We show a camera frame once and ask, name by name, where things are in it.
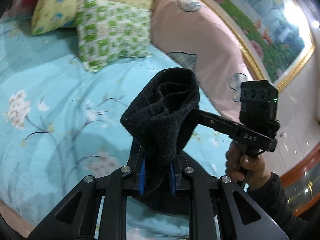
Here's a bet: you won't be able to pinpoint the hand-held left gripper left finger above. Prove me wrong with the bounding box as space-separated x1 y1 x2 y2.
27 142 147 240

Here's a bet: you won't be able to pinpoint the yellow cartoon print pillow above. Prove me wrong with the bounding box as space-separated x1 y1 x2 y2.
30 0 157 37

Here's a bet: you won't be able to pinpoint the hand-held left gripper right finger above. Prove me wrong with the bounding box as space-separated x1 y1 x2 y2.
169 155 289 240

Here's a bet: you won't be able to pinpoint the person's right hand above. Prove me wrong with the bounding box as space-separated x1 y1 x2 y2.
225 142 272 192

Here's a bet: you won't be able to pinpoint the gold framed landscape painting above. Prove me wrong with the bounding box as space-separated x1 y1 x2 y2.
172 0 316 92

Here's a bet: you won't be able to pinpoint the green checked pillow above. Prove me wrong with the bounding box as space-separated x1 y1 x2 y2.
76 0 153 73

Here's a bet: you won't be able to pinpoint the pink pillow with plaid hearts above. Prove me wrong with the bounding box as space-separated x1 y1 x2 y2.
150 0 253 120

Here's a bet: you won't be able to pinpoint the blue floral bedsheet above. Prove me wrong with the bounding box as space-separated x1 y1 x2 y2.
0 15 240 240

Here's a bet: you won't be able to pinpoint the person's right forearm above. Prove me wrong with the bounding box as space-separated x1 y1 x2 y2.
246 172 310 240

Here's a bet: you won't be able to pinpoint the brown wooden furniture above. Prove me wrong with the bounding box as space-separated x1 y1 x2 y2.
280 150 320 218

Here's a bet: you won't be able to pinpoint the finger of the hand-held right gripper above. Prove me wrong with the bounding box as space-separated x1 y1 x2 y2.
192 108 238 139

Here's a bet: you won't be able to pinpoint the black pants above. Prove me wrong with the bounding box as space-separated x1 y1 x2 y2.
120 67 208 215

